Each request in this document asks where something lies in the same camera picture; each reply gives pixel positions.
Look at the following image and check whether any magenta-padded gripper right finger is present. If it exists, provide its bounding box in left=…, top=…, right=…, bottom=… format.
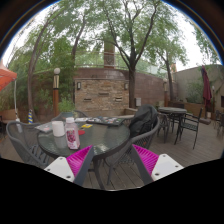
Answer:
left=128, top=144, right=185, bottom=186

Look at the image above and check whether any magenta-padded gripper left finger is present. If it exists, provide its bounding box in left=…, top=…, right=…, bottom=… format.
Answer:
left=44, top=144, right=95, bottom=187

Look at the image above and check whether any pink drink bottle white cap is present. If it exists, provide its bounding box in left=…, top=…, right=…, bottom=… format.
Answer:
left=64, top=117, right=81, bottom=151

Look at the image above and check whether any white textured cup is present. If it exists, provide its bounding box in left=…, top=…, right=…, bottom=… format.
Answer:
left=51, top=120, right=66, bottom=138

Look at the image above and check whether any silver laptop with stickers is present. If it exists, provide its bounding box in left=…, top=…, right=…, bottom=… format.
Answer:
left=34, top=122, right=54, bottom=134

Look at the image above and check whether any black laptop with stickers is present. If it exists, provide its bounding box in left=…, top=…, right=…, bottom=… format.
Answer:
left=94, top=116, right=126, bottom=127

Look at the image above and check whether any black slatted metal chair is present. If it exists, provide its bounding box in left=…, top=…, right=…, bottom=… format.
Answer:
left=173, top=107, right=204, bottom=150

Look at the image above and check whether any round dark patio table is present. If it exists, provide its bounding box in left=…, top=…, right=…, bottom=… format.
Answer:
left=157, top=106, right=189, bottom=145

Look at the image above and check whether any blue yellow striped bollard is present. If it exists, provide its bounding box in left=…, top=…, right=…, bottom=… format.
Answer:
left=27, top=108, right=35, bottom=125

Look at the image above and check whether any folded dark red parasol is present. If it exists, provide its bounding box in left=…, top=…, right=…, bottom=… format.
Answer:
left=200, top=64, right=213, bottom=115

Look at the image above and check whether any orange canopy tent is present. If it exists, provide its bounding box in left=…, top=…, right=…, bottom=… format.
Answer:
left=0, top=59, right=19, bottom=93

